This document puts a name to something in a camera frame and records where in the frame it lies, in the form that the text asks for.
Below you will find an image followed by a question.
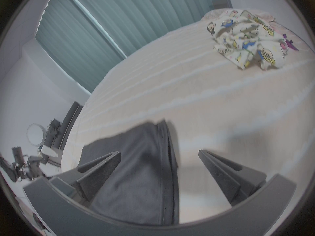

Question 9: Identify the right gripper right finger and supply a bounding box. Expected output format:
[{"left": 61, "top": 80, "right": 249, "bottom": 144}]
[{"left": 198, "top": 149, "right": 267, "bottom": 205}]

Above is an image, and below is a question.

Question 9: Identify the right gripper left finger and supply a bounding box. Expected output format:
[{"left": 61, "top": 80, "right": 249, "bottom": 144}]
[{"left": 49, "top": 151, "right": 121, "bottom": 202}]

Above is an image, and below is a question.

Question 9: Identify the black T-shirt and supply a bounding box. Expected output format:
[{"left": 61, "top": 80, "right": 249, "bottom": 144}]
[{"left": 77, "top": 119, "right": 180, "bottom": 226}]

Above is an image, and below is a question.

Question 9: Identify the round white mirror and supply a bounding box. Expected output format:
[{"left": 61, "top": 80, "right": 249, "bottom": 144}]
[{"left": 27, "top": 124, "right": 46, "bottom": 146}]

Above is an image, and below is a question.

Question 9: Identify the dark grey bundle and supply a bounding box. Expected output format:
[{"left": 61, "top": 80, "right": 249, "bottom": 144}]
[{"left": 44, "top": 119, "right": 61, "bottom": 138}]

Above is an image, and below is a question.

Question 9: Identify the black chest of drawers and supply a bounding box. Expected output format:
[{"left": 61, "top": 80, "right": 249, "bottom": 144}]
[{"left": 50, "top": 102, "right": 84, "bottom": 157}]

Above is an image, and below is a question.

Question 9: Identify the bed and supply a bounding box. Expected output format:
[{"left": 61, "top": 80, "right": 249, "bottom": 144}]
[{"left": 60, "top": 0, "right": 315, "bottom": 224}]

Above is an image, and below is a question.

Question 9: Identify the blue-green curtain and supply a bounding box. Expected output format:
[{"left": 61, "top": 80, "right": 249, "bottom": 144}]
[
  {"left": 63, "top": 0, "right": 218, "bottom": 56},
  {"left": 36, "top": 0, "right": 127, "bottom": 93}
]

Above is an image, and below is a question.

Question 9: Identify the white printed pyjama garment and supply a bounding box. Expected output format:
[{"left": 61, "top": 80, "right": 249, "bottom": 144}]
[{"left": 207, "top": 10, "right": 288, "bottom": 71}]

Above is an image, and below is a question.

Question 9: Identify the purple garment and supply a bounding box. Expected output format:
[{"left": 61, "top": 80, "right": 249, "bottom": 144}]
[{"left": 283, "top": 33, "right": 299, "bottom": 51}]

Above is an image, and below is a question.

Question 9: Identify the pink garment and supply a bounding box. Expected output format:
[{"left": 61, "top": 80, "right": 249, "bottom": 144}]
[{"left": 269, "top": 21, "right": 289, "bottom": 37}]

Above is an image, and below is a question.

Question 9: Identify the pale pink pillow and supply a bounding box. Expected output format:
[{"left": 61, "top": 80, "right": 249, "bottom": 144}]
[{"left": 202, "top": 9, "right": 276, "bottom": 23}]

